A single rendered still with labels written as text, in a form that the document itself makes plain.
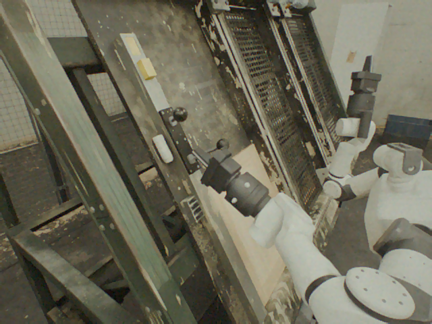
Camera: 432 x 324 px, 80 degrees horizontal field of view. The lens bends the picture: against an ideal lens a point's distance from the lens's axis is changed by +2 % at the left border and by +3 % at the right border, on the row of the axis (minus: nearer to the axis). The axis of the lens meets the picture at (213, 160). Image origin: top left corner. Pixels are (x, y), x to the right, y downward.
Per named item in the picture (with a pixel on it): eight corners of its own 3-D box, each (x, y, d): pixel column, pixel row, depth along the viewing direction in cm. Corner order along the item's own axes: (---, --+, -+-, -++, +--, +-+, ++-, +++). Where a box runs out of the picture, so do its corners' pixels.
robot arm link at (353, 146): (370, 118, 99) (356, 148, 106) (346, 116, 99) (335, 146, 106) (379, 125, 93) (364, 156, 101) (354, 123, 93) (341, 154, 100)
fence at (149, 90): (250, 323, 83) (261, 326, 80) (112, 41, 70) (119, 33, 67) (257, 310, 87) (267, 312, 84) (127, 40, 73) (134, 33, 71)
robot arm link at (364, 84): (390, 74, 92) (383, 108, 95) (365, 76, 101) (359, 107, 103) (366, 69, 87) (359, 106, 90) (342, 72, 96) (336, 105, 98)
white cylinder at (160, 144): (150, 139, 71) (163, 165, 72) (156, 136, 69) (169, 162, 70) (157, 136, 73) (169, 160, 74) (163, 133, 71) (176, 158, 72)
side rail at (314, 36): (341, 142, 225) (355, 138, 218) (295, 19, 210) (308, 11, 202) (343, 139, 231) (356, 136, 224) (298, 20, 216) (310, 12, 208)
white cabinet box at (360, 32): (350, 145, 430) (389, 1, 338) (314, 138, 461) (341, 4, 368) (357, 134, 474) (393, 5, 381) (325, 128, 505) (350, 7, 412)
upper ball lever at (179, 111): (168, 130, 73) (178, 123, 60) (162, 118, 72) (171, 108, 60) (180, 125, 74) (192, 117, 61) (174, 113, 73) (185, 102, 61)
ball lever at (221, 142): (188, 167, 72) (231, 149, 69) (182, 156, 72) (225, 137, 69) (191, 165, 76) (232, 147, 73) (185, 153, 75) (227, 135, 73)
